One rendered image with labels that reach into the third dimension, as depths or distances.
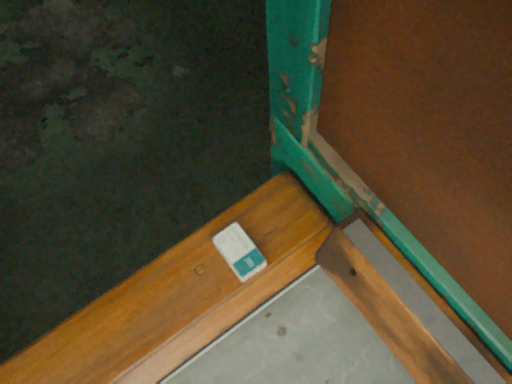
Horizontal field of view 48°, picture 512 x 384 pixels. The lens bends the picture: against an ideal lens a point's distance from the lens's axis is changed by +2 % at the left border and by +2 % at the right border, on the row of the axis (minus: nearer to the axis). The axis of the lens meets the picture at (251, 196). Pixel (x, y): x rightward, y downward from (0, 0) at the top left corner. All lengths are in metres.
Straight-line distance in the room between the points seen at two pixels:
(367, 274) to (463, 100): 0.24
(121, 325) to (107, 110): 1.13
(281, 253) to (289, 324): 0.08
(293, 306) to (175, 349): 0.14
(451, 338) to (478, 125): 0.24
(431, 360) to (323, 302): 0.15
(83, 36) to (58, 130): 0.33
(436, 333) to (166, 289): 0.30
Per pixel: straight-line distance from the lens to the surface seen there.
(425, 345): 0.58
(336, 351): 0.67
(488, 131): 0.40
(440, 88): 0.41
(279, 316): 0.68
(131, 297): 0.68
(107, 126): 1.71
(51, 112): 1.79
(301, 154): 0.65
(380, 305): 0.59
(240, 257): 0.65
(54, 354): 0.69
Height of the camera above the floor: 1.40
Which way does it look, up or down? 66 degrees down
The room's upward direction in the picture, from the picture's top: 7 degrees counter-clockwise
